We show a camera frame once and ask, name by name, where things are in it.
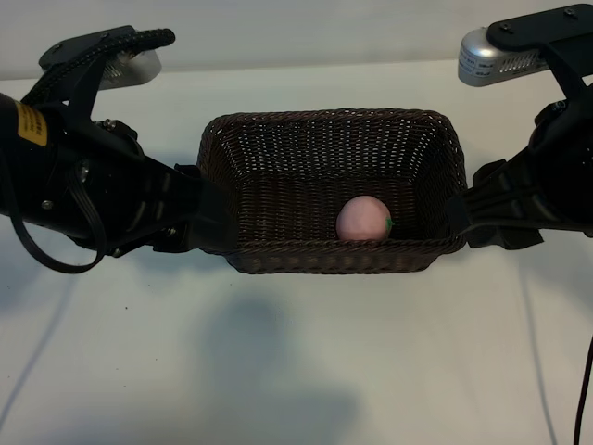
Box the dark brown wicker basket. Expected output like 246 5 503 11
196 107 468 275

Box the black camera bracket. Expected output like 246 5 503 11
37 25 140 135
486 4 593 101

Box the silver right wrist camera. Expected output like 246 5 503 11
457 28 555 88

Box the black left camera bracket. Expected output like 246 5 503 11
37 25 140 135

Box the pink peach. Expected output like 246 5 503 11
335 194 395 241

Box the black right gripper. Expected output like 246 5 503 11
446 85 593 252

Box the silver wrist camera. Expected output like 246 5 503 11
457 28 555 88
96 48 163 90

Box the black right camera bracket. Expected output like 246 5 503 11
486 4 593 101

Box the black braided cable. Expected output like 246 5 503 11
20 27 177 106

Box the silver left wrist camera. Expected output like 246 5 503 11
96 48 163 90

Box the thin dark hanging cable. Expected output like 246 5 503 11
573 336 593 445

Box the flat black ribbon cable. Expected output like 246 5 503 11
8 157 110 274

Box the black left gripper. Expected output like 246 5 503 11
32 106 239 257

